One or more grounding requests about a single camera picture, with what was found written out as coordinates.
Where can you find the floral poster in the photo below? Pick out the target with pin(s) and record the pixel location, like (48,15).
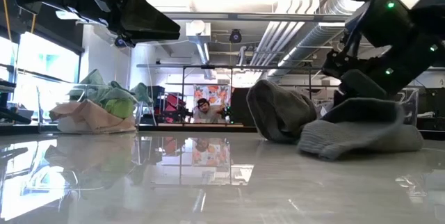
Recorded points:
(215,93)

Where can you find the white ceiling pipes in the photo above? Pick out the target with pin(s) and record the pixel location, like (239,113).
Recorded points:
(274,43)

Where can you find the light mint towel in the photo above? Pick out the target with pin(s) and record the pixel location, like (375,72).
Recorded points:
(94,85)

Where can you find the red and black equipment pile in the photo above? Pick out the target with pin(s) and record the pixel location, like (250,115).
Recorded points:
(172,104)

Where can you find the silver ventilation duct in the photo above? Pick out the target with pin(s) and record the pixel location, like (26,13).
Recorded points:
(313,39)

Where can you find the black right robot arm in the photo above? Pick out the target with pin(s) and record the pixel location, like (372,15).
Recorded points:
(389,18)

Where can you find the black lit computer case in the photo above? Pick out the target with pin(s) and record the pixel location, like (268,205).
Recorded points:
(434,102)

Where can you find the person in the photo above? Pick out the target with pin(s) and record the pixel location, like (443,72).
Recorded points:
(208,114)

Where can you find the dark background screen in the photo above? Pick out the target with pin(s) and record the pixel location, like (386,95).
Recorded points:
(240,107)

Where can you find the pink towel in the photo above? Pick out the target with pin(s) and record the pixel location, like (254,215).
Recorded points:
(94,119)

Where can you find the clear plastic bin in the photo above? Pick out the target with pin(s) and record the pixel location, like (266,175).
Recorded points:
(41,119)
(412,109)

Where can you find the dark teal towel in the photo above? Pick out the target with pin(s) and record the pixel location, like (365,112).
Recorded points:
(142,92)

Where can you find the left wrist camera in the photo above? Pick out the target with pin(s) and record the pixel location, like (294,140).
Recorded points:
(120,41)

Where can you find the grey side desk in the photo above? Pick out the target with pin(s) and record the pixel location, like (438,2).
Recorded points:
(10,112)

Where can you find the grey ceiling beam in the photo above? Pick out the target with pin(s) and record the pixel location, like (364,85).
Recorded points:
(260,17)

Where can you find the black overhead camera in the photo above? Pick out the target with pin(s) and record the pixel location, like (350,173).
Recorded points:
(235,36)

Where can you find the dark grey towel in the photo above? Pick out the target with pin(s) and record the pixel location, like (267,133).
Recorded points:
(365,130)

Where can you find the lime green towel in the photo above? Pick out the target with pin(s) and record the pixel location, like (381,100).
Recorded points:
(120,108)

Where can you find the thin black metal rack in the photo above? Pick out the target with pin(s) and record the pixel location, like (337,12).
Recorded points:
(226,66)

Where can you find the white towel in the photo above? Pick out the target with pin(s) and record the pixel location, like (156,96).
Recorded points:
(71,126)

